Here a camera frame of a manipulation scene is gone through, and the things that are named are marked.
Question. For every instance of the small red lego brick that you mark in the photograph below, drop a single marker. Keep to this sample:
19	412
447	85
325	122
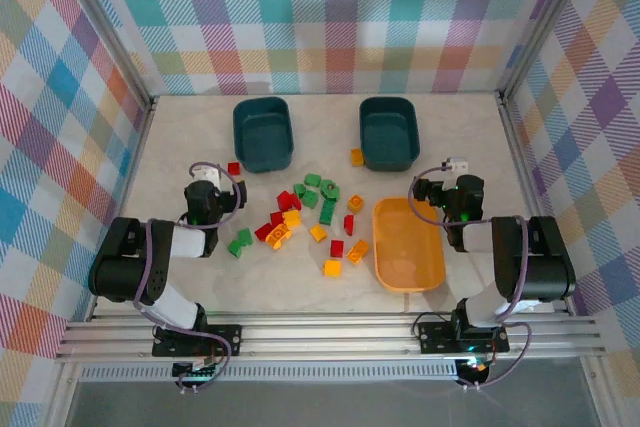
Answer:
233	167

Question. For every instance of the orange plastic container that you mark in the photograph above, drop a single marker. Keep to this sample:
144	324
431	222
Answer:
407	247

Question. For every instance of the teal plastic container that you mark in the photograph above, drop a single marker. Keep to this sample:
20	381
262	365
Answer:
262	147
390	142

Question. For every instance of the long orange lego brick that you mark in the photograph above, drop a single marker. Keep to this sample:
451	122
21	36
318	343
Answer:
358	251

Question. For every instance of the round green lego piece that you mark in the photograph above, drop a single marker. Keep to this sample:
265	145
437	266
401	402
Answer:
326	192

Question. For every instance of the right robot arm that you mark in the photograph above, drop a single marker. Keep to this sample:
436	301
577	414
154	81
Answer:
545	267

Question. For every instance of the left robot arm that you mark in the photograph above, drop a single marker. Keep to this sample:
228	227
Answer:
125	267

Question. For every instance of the orange curved lego piece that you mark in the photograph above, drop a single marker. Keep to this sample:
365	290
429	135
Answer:
278	235

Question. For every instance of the long green lego brick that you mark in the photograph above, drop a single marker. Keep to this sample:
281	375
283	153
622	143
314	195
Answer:
327	211

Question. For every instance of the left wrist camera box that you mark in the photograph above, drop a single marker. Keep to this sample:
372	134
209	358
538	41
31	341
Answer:
209	176

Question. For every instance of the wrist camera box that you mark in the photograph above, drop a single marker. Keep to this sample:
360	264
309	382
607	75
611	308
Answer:
457	164
209	176

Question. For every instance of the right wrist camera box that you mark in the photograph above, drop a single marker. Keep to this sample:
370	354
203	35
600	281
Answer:
457	164

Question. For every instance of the aluminium side rail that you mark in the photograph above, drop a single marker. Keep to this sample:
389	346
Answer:
511	137
140	132

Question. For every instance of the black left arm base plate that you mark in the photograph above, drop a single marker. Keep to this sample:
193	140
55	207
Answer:
225	337

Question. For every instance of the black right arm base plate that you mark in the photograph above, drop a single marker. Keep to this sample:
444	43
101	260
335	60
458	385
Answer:
435	337

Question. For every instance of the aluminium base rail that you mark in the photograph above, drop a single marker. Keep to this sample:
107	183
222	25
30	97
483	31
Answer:
325	337

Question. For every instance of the aluminium frame post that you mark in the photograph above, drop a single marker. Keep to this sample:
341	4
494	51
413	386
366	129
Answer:
545	22
102	22

